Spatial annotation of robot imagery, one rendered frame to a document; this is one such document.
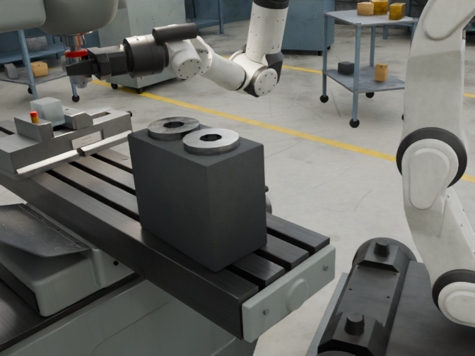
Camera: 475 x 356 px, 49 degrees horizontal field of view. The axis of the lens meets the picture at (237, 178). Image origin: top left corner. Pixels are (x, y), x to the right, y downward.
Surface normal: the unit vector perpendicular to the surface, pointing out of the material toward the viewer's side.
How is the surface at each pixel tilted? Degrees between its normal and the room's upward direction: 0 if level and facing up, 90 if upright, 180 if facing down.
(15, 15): 90
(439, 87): 90
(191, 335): 90
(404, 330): 0
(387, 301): 0
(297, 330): 0
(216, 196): 90
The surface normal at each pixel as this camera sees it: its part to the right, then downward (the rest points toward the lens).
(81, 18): 0.63, 0.70
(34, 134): -0.66, 0.34
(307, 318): -0.05, -0.91
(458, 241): -0.41, 0.40
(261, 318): 0.71, 0.26
